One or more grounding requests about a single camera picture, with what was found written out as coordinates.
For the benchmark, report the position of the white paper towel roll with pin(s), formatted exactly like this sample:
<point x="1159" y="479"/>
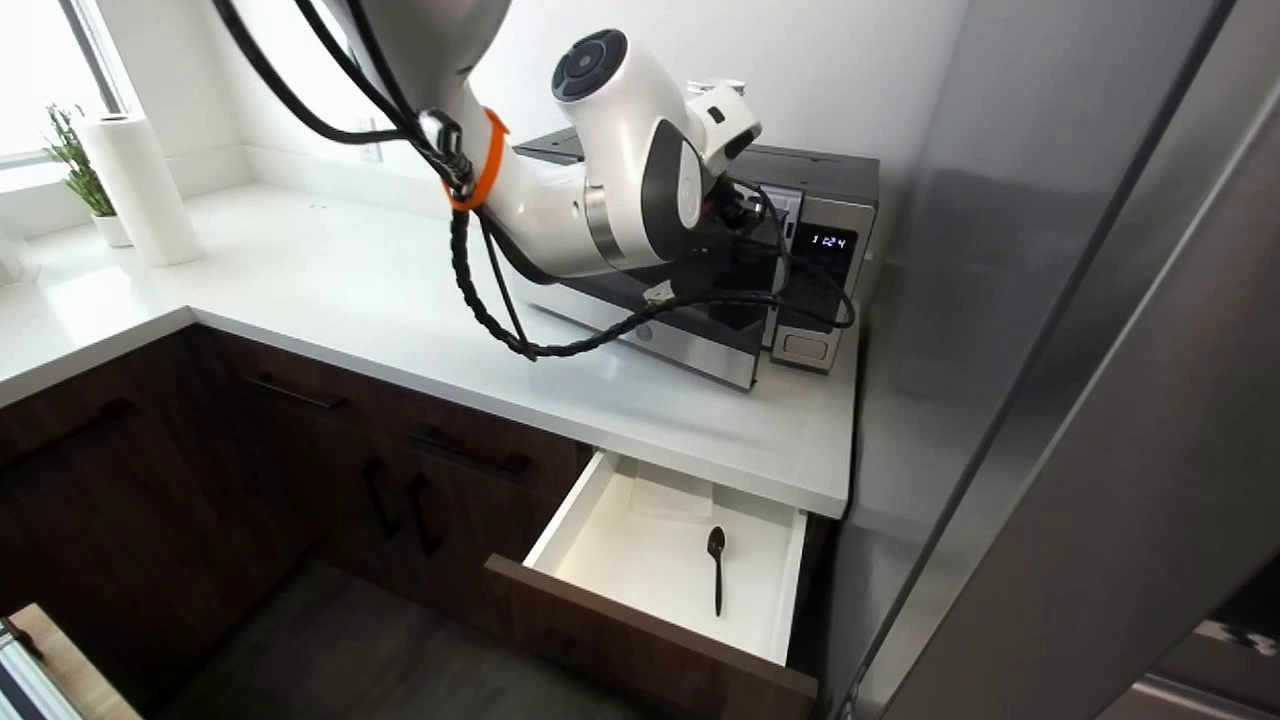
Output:
<point x="142" y="185"/>

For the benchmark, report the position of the grey steel refrigerator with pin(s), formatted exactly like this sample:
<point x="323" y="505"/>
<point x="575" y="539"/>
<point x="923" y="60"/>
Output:
<point x="1067" y="363"/>

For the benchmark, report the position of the silver microwave oven body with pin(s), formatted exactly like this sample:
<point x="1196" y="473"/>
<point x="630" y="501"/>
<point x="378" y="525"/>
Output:
<point x="834" y="181"/>

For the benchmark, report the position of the white drawer with wood front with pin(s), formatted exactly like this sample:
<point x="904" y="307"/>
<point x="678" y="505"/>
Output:
<point x="653" y="547"/>

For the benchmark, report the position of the light wooden board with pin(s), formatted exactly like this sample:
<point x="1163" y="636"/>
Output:
<point x="65" y="664"/>

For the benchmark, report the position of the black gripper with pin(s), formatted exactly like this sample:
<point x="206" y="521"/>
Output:
<point x="727" y="265"/>

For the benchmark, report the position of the dark wood kitchen cabinets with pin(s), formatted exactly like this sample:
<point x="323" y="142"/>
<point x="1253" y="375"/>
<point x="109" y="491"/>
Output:
<point x="162" y="532"/>

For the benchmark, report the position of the black plastic spoon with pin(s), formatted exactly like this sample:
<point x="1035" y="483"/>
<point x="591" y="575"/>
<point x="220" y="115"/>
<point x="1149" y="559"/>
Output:
<point x="717" y="540"/>

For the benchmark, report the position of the black glass microwave door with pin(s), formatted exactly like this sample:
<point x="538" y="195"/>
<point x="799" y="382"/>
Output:
<point x="722" y="359"/>

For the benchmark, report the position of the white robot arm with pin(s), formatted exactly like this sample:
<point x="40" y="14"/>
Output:
<point x="602" y="160"/>

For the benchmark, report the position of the green potted plant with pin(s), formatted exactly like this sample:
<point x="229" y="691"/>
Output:
<point x="83" y="181"/>

